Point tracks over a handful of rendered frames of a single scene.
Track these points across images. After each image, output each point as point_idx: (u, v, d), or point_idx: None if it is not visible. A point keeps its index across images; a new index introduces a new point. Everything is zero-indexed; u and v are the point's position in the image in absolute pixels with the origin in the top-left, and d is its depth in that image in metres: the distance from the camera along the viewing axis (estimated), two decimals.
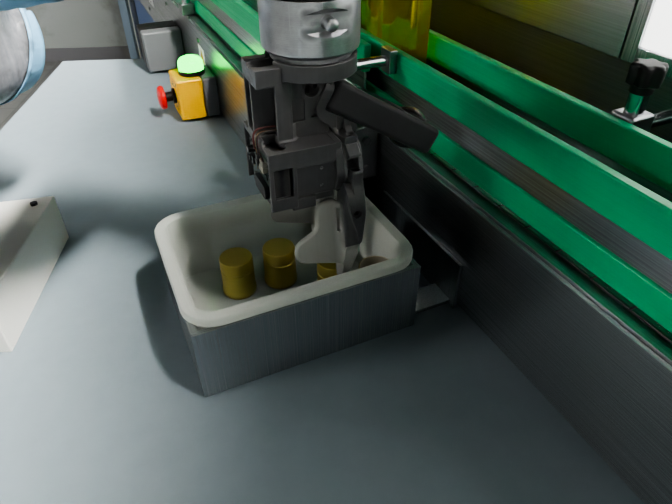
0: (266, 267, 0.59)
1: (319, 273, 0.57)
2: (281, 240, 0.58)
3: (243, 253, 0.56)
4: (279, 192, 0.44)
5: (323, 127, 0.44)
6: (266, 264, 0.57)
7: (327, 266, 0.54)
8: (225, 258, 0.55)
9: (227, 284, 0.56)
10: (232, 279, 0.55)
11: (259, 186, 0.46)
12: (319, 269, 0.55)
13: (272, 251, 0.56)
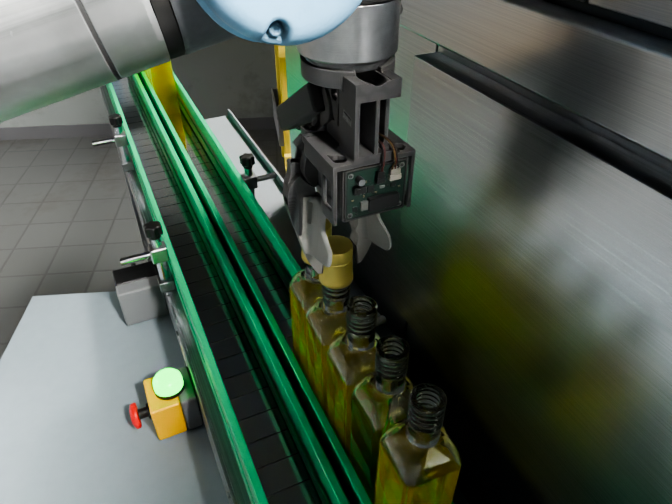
0: None
1: (327, 274, 0.54)
2: None
3: None
4: (402, 186, 0.45)
5: None
6: None
7: (348, 247, 0.53)
8: None
9: None
10: None
11: (383, 203, 0.44)
12: (345, 258, 0.53)
13: None
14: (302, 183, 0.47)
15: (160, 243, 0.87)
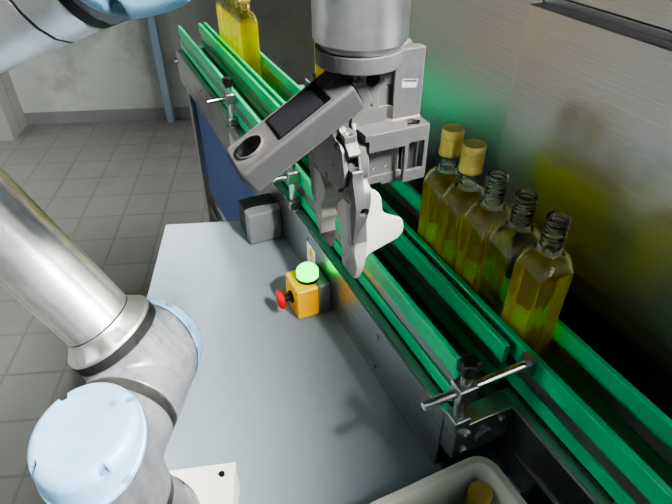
0: None
1: (468, 164, 0.78)
2: None
3: None
4: None
5: None
6: None
7: (484, 144, 0.77)
8: None
9: None
10: None
11: None
12: (482, 152, 0.77)
13: None
14: (365, 184, 0.46)
15: (295, 167, 1.11)
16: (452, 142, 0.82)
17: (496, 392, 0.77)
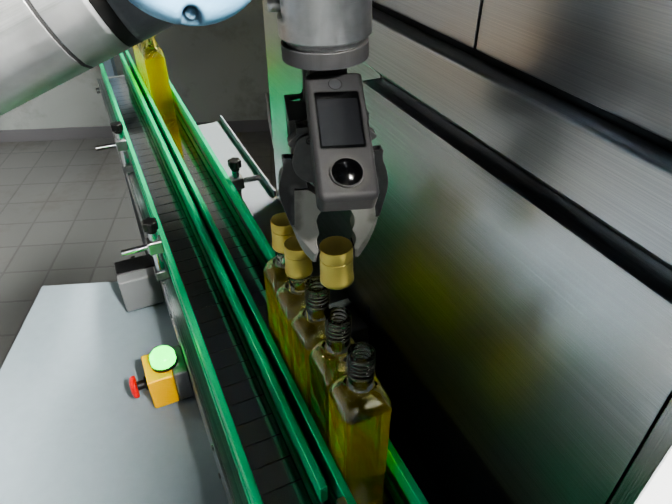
0: (326, 279, 0.55)
1: (291, 267, 0.67)
2: (326, 242, 0.54)
3: None
4: None
5: None
6: (343, 266, 0.54)
7: None
8: None
9: None
10: None
11: None
12: (304, 254, 0.66)
13: (341, 249, 0.53)
14: None
15: (156, 237, 1.00)
16: (281, 236, 0.71)
17: None
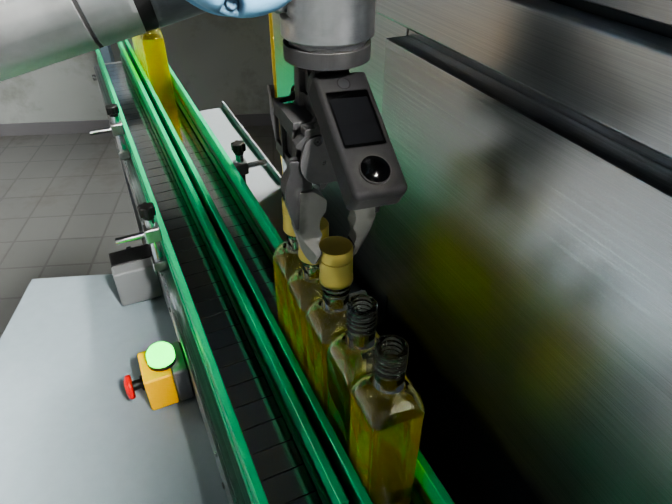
0: (328, 280, 0.55)
1: None
2: (325, 243, 0.54)
3: None
4: (281, 136, 0.52)
5: (313, 112, 0.47)
6: (346, 265, 0.54)
7: (324, 225, 0.58)
8: None
9: None
10: None
11: None
12: (321, 235, 0.58)
13: (343, 248, 0.53)
14: None
15: (153, 224, 0.92)
16: None
17: None
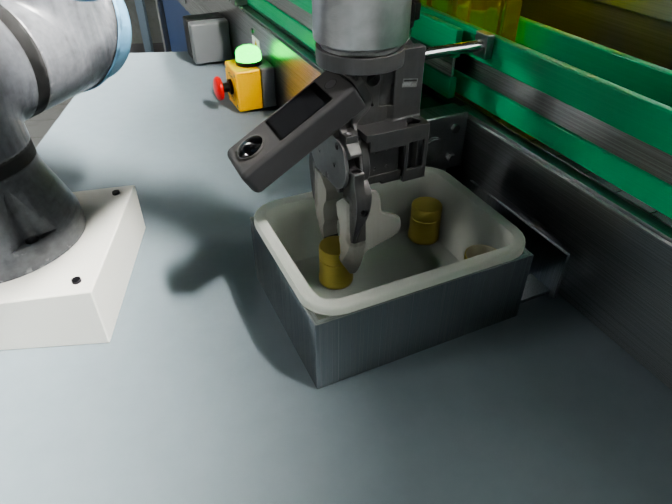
0: None
1: None
2: None
3: None
4: None
5: None
6: None
7: None
8: (326, 246, 0.54)
9: (326, 273, 0.54)
10: (333, 268, 0.54)
11: None
12: None
13: None
14: (365, 185, 0.47)
15: None
16: None
17: (449, 103, 0.64)
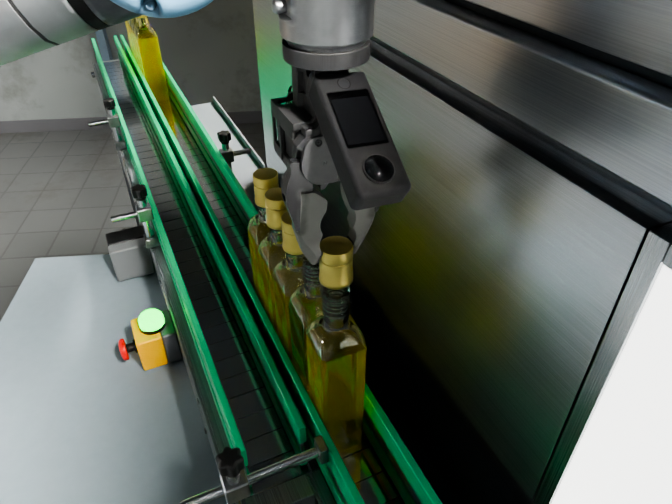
0: (289, 247, 0.65)
1: (271, 217, 0.69)
2: (286, 215, 0.65)
3: (331, 240, 0.55)
4: (279, 137, 0.52)
5: (313, 112, 0.47)
6: None
7: None
8: (339, 250, 0.53)
9: (350, 270, 0.55)
10: (352, 259, 0.55)
11: None
12: (284, 204, 0.68)
13: None
14: None
15: (145, 204, 1.02)
16: (263, 190, 0.73)
17: (300, 477, 0.68)
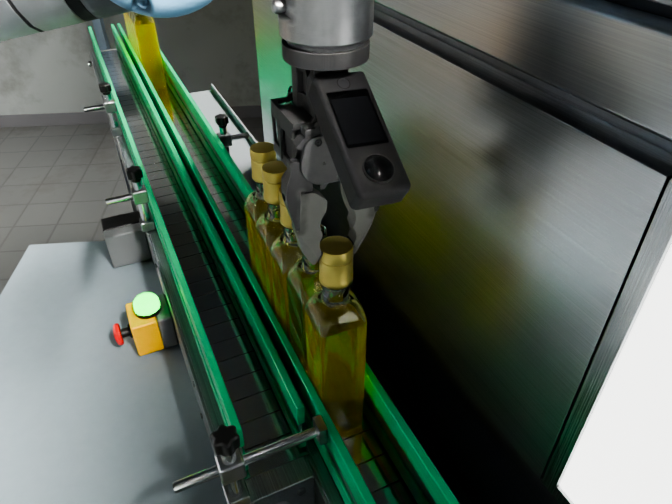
0: (287, 220, 0.63)
1: (269, 191, 0.67)
2: None
3: (331, 240, 0.55)
4: (279, 137, 0.52)
5: (313, 112, 0.47)
6: None
7: (285, 168, 0.66)
8: (339, 250, 0.53)
9: (350, 270, 0.55)
10: (352, 259, 0.55)
11: None
12: (282, 177, 0.66)
13: None
14: None
15: (141, 186, 0.99)
16: (260, 164, 0.70)
17: (298, 459, 0.66)
